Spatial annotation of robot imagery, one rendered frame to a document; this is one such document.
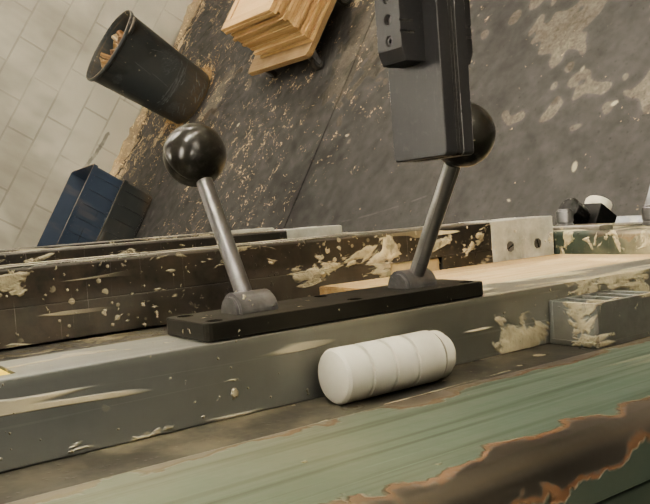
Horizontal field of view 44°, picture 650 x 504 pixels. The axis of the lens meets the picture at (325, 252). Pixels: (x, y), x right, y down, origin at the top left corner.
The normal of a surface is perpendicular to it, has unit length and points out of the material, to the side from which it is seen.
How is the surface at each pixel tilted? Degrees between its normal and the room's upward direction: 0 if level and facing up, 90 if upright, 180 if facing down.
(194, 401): 90
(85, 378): 90
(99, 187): 90
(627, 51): 0
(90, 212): 90
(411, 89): 31
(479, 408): 60
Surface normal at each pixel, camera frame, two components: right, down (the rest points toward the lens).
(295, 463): -0.07, -1.00
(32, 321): 0.58, 0.00
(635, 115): -0.73, -0.43
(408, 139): -0.81, 0.09
